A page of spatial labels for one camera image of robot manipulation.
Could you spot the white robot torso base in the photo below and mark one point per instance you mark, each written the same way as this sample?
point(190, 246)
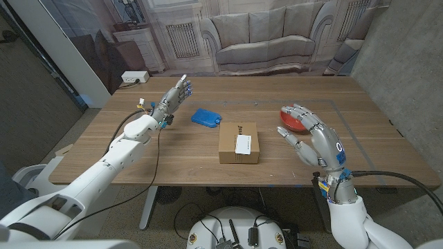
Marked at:
point(221, 224)

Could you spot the white card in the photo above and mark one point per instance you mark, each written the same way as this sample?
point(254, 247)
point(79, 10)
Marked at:
point(243, 144)

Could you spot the red bowl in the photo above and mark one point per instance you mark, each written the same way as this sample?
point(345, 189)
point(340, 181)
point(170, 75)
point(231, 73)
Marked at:
point(290, 124)

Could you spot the printed sofa room backdrop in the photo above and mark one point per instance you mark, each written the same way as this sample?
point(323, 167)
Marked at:
point(263, 34)

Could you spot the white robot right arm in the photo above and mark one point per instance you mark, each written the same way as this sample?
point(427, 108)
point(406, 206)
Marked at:
point(349, 224)

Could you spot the brown cardboard box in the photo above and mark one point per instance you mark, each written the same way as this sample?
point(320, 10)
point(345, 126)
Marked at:
point(228, 145)

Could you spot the white table leg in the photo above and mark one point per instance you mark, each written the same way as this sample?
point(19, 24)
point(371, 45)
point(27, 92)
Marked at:
point(148, 207)

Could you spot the black round floor fan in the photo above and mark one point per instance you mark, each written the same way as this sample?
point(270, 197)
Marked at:
point(169, 194)

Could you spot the white power strip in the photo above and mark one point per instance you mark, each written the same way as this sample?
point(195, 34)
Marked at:
point(134, 76)

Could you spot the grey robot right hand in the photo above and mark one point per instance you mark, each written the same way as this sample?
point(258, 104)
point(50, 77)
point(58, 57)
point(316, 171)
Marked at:
point(328, 145)

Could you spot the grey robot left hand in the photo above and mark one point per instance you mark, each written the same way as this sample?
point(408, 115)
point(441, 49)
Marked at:
point(169, 103)

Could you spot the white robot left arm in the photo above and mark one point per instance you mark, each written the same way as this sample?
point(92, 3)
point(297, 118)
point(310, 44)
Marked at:
point(93, 181)

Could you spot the blue pouch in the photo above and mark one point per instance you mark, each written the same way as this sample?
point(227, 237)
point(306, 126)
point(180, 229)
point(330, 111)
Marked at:
point(205, 117)

